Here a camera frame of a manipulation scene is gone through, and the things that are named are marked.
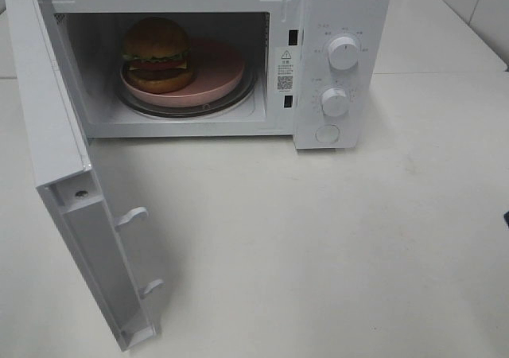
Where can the glass microwave turntable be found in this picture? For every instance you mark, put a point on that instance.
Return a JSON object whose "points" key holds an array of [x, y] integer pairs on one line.
{"points": [[237, 95]]}

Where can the round white door button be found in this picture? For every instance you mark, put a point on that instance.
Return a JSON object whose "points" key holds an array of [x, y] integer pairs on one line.
{"points": [[328, 134]]}

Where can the pink round plate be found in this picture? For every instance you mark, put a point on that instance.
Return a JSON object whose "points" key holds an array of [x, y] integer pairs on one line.
{"points": [[211, 70]]}

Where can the burger with lettuce and tomato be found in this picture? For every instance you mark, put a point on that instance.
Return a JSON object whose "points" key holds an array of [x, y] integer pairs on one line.
{"points": [[156, 53]]}

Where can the white microwave door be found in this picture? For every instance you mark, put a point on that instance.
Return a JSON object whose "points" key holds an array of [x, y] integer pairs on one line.
{"points": [[65, 177]]}

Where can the white timer knob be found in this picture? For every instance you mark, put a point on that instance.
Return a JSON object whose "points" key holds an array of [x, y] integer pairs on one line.
{"points": [[335, 102]]}

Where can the white microwave oven body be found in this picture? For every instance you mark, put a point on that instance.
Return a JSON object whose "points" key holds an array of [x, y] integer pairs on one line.
{"points": [[92, 31]]}

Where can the upper white power knob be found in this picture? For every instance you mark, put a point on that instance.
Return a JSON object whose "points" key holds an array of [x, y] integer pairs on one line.
{"points": [[343, 51]]}

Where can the white warning label sticker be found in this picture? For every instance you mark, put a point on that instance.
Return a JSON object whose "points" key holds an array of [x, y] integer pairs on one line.
{"points": [[284, 69]]}

